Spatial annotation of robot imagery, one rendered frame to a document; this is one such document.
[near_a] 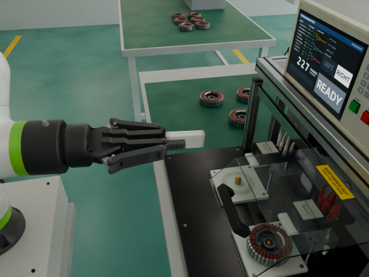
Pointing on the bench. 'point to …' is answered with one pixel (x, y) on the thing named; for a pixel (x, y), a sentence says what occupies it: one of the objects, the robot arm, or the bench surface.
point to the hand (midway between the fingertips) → (184, 139)
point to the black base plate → (313, 269)
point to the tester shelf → (316, 122)
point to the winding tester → (361, 94)
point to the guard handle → (242, 231)
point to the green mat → (210, 114)
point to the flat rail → (298, 138)
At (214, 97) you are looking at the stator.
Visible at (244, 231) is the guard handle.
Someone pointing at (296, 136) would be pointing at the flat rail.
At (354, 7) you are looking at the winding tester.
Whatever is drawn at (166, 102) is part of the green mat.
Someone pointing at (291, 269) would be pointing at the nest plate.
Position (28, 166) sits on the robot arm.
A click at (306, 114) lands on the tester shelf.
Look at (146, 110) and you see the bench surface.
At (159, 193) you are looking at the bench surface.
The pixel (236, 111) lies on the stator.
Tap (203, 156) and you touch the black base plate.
